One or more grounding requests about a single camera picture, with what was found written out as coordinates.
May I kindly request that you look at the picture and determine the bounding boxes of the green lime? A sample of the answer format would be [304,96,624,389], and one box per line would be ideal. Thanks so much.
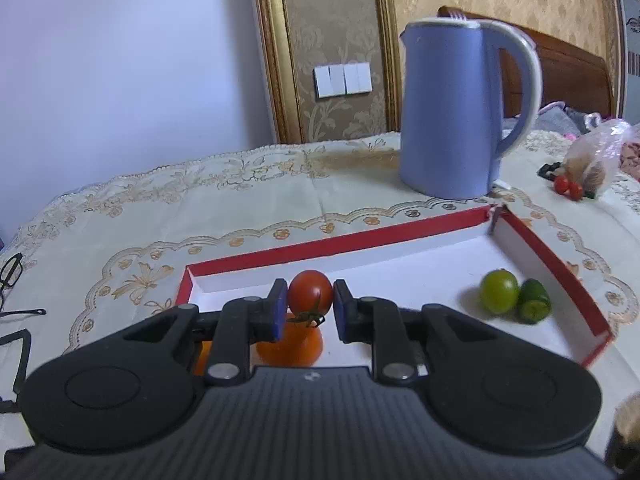
[479,269,521,316]

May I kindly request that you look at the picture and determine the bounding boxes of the wooden bed headboard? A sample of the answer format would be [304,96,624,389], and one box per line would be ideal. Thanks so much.
[437,6,615,119]

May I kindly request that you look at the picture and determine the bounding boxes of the white framed grey panel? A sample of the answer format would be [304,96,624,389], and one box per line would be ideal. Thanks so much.
[614,0,640,123]

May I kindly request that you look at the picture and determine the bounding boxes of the red shallow cardboard box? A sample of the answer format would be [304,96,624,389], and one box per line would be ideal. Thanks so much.
[175,205,614,369]

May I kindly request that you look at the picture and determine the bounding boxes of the gold wall moulding frame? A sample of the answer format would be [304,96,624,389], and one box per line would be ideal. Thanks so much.
[250,0,402,144]

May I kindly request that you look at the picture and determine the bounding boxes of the white wall switch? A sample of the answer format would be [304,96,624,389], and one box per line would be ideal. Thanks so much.
[313,62,374,99]

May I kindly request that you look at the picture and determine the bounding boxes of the black rectangular frame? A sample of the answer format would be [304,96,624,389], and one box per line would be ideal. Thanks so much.
[0,328,32,414]

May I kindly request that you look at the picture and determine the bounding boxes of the orange mandarin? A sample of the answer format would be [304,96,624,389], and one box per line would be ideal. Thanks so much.
[254,312,324,367]

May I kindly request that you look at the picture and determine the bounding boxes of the green cucumber piece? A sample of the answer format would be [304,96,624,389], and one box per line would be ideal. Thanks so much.
[517,279,552,325]

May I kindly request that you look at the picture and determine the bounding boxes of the cut eggplant piece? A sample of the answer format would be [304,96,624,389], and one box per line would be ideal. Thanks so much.
[606,392,640,472]

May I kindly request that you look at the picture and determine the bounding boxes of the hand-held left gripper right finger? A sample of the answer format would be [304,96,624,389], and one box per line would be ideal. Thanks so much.
[332,279,501,387]

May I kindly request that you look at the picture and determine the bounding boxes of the blue electric kettle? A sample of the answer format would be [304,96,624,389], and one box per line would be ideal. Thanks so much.
[398,17,544,200]

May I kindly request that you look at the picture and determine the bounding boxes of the black eyeglasses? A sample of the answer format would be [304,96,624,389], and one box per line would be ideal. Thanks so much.
[0,252,47,317]

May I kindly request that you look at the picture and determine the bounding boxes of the clear plastic bag of walnuts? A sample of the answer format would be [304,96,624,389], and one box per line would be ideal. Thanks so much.
[562,119,640,197]

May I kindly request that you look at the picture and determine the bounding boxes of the embroidered lace tablecloth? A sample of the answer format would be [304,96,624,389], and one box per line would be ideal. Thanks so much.
[0,129,640,461]

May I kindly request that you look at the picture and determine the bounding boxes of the grey clothing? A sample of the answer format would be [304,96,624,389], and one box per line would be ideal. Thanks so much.
[502,102,603,137]

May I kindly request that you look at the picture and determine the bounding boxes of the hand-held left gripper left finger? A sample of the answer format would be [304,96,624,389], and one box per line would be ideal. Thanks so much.
[120,279,290,387]

